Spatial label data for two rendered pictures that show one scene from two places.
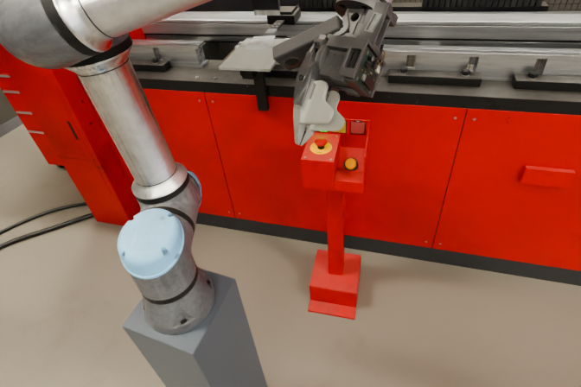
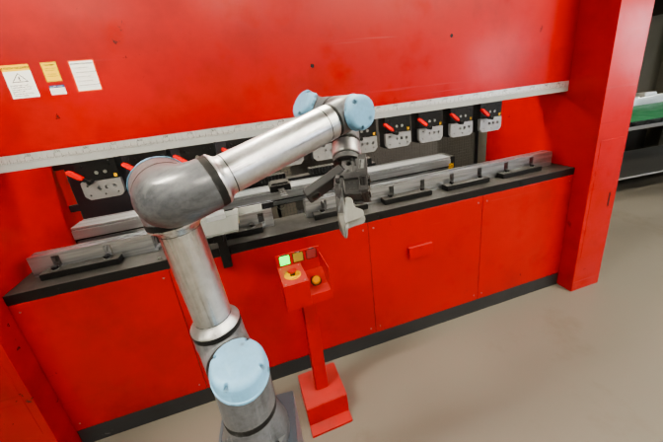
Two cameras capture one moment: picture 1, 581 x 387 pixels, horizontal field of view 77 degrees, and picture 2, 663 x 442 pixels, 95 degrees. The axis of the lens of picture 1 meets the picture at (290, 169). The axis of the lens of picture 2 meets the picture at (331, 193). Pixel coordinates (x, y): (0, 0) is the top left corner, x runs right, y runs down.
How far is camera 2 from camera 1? 0.36 m
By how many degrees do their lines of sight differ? 36
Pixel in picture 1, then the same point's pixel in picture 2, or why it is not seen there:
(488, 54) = not seen: hidden behind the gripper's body
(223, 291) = (290, 405)
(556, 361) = (480, 368)
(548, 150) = (415, 234)
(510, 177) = (404, 257)
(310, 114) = (349, 216)
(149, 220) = (231, 350)
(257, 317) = not seen: outside the picture
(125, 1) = (258, 166)
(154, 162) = (220, 301)
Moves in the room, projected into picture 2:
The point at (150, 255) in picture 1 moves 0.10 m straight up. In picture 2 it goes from (252, 373) to (242, 333)
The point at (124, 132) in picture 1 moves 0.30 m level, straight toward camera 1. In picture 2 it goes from (200, 278) to (324, 312)
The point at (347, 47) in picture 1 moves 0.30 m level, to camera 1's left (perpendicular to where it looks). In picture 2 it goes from (357, 176) to (234, 215)
